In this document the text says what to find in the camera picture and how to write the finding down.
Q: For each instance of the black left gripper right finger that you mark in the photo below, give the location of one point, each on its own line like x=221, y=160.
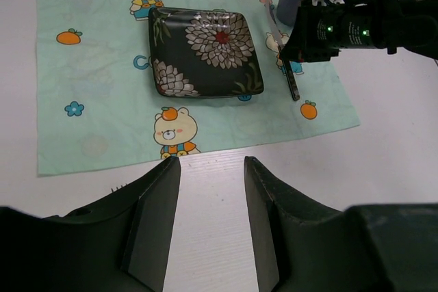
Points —
x=300, y=244

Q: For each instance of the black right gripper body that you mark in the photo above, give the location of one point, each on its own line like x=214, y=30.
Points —
x=309, y=40

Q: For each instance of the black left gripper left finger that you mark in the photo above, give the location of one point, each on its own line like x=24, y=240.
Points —
x=120, y=242

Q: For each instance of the knife with patterned handle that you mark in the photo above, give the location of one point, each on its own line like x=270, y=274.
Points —
x=285, y=62

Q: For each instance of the black floral rectangular plate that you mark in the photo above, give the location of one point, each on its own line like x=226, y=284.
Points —
x=203, y=53

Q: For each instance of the green cartoon print cloth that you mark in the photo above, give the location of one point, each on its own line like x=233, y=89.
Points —
x=98, y=106

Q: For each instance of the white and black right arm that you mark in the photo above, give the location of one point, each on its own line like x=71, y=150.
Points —
x=387, y=24

